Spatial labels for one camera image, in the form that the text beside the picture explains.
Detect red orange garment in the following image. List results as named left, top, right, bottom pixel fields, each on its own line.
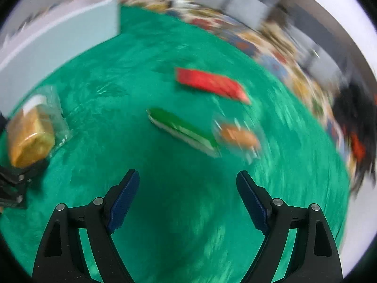
left=350, top=132, right=367, bottom=160

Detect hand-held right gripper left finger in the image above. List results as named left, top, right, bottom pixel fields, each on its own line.
left=32, top=169, right=140, bottom=283

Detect pale blue box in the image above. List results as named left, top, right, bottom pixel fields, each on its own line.
left=0, top=0, right=121, bottom=101

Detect green snack packet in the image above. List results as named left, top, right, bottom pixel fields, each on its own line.
left=146, top=108, right=222, bottom=158

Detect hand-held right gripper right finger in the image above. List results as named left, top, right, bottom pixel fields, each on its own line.
left=236, top=170, right=344, bottom=283

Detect black and orange jackets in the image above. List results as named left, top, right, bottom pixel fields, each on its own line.
left=330, top=82, right=377, bottom=196

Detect red snack packet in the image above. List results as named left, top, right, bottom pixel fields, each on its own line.
left=175, top=67, right=252, bottom=105

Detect floral bed sheet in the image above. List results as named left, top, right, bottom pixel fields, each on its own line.
left=116, top=0, right=357, bottom=178

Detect green floral satin blanket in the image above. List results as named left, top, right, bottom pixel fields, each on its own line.
left=0, top=4, right=352, bottom=283

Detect clear-wrapped sausage bun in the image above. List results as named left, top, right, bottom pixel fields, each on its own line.
left=212, top=115, right=263, bottom=165

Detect clear-wrapped bread loaf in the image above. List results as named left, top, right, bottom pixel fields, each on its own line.
left=5, top=85, right=73, bottom=169

